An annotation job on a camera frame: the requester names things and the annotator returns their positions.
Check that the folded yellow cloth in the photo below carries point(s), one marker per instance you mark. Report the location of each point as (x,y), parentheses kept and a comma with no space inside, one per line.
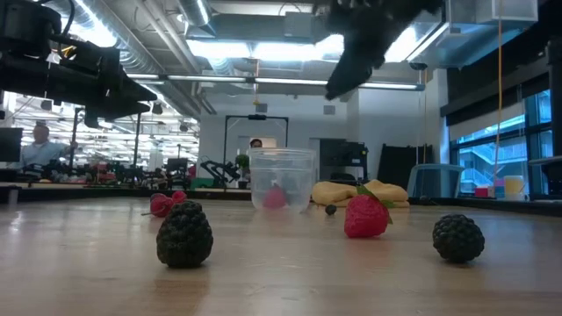
(333,193)

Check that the black blackberry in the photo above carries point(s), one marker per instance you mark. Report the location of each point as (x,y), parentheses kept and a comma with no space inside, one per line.
(458,238)
(184,237)

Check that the black background monitor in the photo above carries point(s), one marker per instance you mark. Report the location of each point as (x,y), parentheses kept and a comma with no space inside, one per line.
(11,145)

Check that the small dark blueberry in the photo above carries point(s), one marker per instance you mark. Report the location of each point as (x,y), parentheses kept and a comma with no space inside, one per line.
(330,210)

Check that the red container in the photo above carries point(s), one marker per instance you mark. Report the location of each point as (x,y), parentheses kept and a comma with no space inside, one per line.
(481,192)

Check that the red strawberry with green leaves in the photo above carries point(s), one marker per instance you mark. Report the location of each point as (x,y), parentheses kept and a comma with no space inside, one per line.
(364,217)

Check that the black background robot arm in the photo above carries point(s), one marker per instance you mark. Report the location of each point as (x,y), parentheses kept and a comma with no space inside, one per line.
(219,169)

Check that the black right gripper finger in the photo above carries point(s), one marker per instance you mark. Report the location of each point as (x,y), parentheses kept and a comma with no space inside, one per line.
(349,76)

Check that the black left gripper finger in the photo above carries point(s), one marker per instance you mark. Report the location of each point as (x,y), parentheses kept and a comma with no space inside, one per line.
(140,94)
(129,109)

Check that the long ceiling light strip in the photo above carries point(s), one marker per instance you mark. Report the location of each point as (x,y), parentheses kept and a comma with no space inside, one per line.
(285,81)

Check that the yellow plastic container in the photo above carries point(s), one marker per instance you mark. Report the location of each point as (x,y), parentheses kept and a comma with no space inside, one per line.
(513,186)

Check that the silver ventilation duct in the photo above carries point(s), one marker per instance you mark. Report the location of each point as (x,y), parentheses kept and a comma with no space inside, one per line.
(145,39)

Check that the black rig post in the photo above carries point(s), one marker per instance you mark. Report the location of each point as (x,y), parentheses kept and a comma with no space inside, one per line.
(555,109)

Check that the green background plant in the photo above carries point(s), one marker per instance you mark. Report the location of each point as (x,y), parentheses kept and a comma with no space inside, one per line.
(242,161)

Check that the black panel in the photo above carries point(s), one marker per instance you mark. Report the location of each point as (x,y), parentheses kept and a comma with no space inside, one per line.
(395,167)

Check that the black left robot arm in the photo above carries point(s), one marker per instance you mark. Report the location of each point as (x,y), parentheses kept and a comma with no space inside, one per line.
(22,26)

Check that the black equipment cabinet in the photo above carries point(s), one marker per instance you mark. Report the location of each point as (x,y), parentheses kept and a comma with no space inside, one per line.
(342,155)

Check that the red strawberry with pale stem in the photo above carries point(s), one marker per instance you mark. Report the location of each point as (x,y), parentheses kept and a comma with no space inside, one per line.
(161,205)

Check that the black background rig frame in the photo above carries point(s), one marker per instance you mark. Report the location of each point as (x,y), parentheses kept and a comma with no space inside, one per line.
(257,117)

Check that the clear plastic cup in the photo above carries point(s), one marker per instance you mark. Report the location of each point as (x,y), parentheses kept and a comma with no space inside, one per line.
(281,171)

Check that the person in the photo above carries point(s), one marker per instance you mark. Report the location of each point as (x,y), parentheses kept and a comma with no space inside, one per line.
(256,143)
(41,151)

